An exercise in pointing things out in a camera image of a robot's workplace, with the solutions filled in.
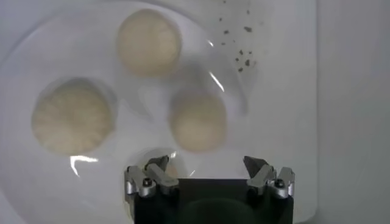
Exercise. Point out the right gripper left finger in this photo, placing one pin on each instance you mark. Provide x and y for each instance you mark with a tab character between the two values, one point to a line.
158	176

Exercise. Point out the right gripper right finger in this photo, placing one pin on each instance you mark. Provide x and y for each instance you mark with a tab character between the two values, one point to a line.
262	177

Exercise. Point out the white steamed baozi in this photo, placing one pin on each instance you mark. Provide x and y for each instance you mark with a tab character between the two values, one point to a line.
198	121
149	42
73	117

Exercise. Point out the white round plate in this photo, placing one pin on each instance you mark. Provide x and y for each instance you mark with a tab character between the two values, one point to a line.
137	100

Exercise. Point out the dark crumbs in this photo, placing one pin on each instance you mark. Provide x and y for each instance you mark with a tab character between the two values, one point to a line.
247	29

